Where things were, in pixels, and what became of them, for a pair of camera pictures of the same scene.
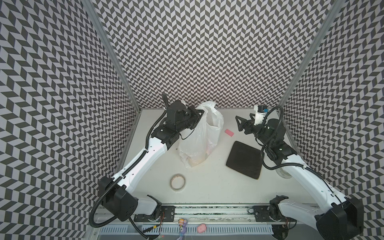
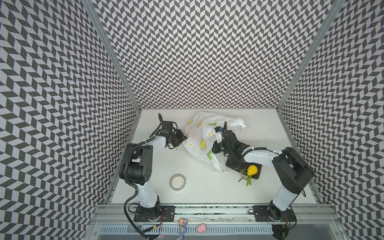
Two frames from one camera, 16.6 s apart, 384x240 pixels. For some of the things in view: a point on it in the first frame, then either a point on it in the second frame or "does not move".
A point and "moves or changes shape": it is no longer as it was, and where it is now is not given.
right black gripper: (249, 126) → (226, 138)
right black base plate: (262, 214) does not move
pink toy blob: (201, 228) does not move
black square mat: (245, 159) does not move
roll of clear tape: (178, 181) does not move
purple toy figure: (182, 225) does not move
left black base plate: (167, 214) does not move
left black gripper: (195, 112) → (182, 138)
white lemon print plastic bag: (196, 144) moves or changes shape
